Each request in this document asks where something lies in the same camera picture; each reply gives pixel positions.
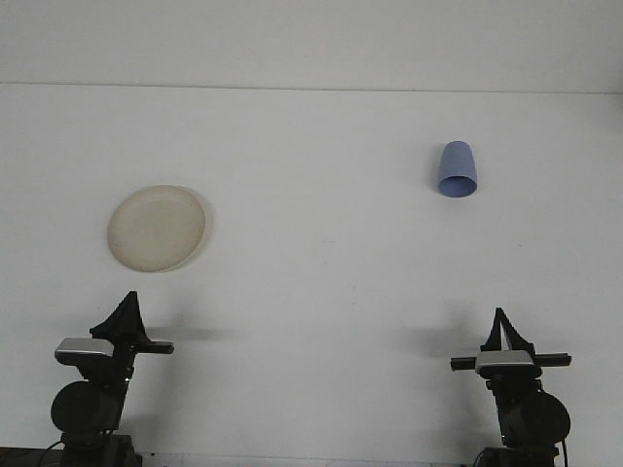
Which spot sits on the pale blue cup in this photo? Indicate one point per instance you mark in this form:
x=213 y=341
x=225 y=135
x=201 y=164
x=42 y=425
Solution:
x=456 y=165

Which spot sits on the pale round plate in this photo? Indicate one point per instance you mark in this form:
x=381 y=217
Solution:
x=156 y=228

